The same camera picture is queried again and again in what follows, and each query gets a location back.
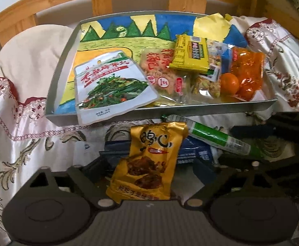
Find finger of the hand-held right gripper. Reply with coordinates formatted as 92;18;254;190
218;152;299;176
231;111;299;140

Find orange red snack packet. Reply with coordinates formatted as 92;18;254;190
229;47;265;101

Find clear pink pastry packet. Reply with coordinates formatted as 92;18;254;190
139;47;198;105

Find golden snack packet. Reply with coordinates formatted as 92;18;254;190
106;122;189;202

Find dark blue snack packet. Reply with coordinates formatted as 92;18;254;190
98;136;215;167

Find green sausage stick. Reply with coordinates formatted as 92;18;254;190
161;114;265;159

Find yellow snack packet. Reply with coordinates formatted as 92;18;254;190
169;34;211;73

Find clear mixed nuts packet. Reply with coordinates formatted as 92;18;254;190
192;40;233;99

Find wooden bed frame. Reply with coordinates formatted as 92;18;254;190
0;0;299;64

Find white green seaweed snack packet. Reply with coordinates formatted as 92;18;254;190
73;50;160;126

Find orange tangerine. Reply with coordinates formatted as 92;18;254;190
220;73;240;95

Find crayon dinosaur drawing paper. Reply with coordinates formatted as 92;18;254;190
53;14;242;113

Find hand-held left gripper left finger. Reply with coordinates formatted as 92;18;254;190
16;156;119;209

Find cream pillow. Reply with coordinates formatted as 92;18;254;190
0;24;76;103

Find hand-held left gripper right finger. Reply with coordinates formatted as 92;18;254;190
184;157;286;209

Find grey metal tray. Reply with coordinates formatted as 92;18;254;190
45;11;278;126

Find floral satin blanket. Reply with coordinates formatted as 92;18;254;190
0;15;299;246

